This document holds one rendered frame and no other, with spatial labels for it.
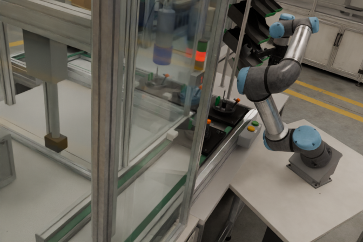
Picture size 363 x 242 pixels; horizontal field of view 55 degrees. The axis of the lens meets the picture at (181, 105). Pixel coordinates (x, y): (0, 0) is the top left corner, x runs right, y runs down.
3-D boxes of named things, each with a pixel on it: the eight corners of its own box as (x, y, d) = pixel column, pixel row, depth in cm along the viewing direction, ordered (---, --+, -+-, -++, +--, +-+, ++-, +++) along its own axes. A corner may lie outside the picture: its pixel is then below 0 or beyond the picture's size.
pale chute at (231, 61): (257, 93, 230) (262, 91, 227) (247, 99, 221) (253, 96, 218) (237, 56, 231) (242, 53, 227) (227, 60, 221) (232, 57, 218)
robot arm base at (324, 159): (338, 154, 171) (335, 146, 164) (315, 174, 172) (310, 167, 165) (316, 135, 182) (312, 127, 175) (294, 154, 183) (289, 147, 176)
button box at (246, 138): (260, 132, 204) (262, 123, 201) (248, 149, 188) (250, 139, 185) (248, 128, 207) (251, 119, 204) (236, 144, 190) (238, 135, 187)
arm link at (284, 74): (293, 76, 129) (317, 8, 159) (264, 77, 136) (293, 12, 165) (298, 99, 136) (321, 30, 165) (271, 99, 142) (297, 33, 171)
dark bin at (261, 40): (267, 41, 213) (275, 32, 209) (257, 45, 204) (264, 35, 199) (236, 11, 221) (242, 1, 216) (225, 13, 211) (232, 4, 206)
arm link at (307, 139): (323, 159, 164) (316, 147, 154) (294, 156, 172) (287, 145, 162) (325, 135, 169) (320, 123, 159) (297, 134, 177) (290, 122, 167)
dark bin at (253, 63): (261, 65, 221) (268, 56, 216) (251, 69, 212) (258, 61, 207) (231, 35, 228) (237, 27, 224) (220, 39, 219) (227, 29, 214)
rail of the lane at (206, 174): (255, 123, 221) (259, 108, 216) (190, 208, 150) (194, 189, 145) (247, 120, 223) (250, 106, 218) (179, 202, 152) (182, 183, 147)
